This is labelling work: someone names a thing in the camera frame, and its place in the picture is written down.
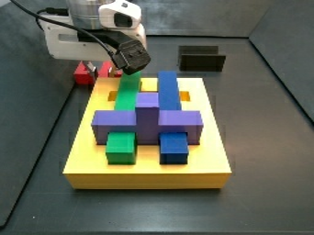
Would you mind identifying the purple cross block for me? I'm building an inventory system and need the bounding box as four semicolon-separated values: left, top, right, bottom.
91;93;203;145

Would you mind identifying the blue long block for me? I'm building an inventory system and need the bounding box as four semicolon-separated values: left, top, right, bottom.
157;71;188;164

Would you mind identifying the yellow base board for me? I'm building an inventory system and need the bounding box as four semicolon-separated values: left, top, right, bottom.
63;78;231;189

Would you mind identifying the red cross block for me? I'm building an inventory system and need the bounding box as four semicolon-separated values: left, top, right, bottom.
73;61;115;84

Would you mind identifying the green long block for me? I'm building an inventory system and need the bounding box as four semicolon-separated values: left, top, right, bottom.
105;73;140;164

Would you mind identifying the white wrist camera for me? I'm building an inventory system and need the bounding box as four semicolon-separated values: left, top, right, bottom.
97;0;141;28

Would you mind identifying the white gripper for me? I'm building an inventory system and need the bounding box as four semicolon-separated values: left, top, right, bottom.
39;15;147;82

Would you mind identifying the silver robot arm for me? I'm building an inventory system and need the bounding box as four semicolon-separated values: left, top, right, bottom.
39;0;151;84

